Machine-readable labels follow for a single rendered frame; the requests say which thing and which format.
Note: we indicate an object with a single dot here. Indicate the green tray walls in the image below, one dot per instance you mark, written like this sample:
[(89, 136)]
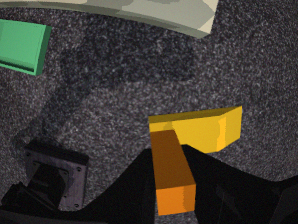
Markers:
[(43, 45)]

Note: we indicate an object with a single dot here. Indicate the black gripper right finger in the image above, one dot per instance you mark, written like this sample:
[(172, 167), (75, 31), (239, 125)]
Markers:
[(225, 195)]

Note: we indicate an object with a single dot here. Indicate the green tray floor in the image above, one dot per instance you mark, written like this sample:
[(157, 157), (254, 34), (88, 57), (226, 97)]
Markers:
[(19, 44)]

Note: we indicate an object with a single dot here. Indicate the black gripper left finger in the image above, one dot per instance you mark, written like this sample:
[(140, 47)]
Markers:
[(130, 200)]

